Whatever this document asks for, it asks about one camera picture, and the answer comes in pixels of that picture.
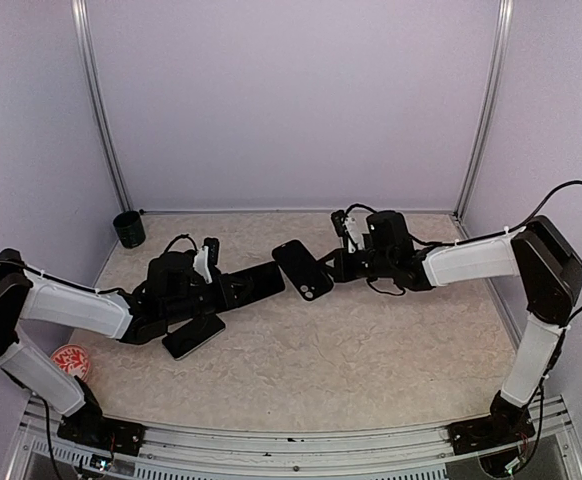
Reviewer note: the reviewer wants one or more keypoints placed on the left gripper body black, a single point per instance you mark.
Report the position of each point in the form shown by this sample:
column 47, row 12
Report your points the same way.
column 186, row 307

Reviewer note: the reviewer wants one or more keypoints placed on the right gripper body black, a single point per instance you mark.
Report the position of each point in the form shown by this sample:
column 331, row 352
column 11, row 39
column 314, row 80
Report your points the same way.
column 377, row 267

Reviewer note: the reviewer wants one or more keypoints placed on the black phone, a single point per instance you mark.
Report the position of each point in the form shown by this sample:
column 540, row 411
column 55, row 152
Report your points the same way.
column 192, row 335
column 267, row 276

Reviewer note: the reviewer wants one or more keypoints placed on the black phone case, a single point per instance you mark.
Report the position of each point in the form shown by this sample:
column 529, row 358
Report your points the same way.
column 303, row 270

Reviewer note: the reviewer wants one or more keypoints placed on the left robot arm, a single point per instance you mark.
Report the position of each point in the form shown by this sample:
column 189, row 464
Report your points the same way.
column 134, row 318

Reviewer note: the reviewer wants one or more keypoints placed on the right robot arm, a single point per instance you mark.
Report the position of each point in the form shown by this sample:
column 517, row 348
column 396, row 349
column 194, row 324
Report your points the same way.
column 535, row 253

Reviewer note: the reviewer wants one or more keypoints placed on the dark green mug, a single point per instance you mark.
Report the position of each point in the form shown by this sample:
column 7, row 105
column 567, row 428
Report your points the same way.
column 129, row 229

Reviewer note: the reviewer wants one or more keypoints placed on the red patterned round coaster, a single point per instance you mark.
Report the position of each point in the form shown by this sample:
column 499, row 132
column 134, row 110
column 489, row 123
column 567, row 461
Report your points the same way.
column 73, row 360

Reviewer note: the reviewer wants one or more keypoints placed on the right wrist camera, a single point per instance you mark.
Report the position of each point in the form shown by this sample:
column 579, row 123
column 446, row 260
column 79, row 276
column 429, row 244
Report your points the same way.
column 347, row 230

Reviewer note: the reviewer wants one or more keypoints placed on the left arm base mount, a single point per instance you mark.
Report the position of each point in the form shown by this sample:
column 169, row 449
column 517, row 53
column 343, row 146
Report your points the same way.
column 90, row 427

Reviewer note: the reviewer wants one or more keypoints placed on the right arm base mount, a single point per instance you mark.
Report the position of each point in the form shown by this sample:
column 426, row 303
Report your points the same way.
column 506, row 423

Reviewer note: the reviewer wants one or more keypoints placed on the right aluminium frame post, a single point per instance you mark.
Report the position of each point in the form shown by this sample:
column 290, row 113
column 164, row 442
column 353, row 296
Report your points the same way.
column 488, row 107

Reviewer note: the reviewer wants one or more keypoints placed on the aluminium frame post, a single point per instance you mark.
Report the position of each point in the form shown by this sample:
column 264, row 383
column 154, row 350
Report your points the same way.
column 80, row 16
column 488, row 107

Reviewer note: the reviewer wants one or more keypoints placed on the front aluminium rail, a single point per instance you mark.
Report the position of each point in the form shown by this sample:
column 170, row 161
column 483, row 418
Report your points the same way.
column 426, row 451

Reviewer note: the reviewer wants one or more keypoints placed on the left aluminium frame post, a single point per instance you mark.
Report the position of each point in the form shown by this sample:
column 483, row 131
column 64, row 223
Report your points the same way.
column 80, row 16

